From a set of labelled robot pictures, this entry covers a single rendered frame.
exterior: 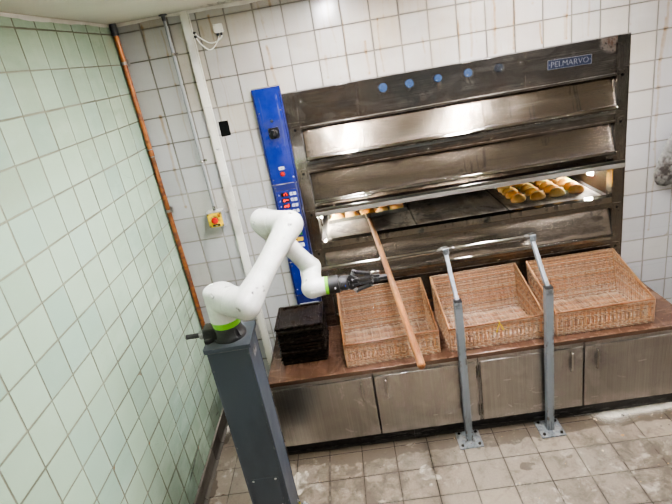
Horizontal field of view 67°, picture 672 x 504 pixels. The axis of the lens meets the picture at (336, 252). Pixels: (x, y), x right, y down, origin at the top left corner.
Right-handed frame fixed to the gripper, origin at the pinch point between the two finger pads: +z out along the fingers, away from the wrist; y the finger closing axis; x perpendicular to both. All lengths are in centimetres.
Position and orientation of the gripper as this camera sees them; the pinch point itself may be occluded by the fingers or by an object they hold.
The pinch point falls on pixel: (380, 277)
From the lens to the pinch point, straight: 255.7
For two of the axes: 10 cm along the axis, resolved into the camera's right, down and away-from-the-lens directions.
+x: 0.1, 3.7, -9.3
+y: 1.7, 9.2, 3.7
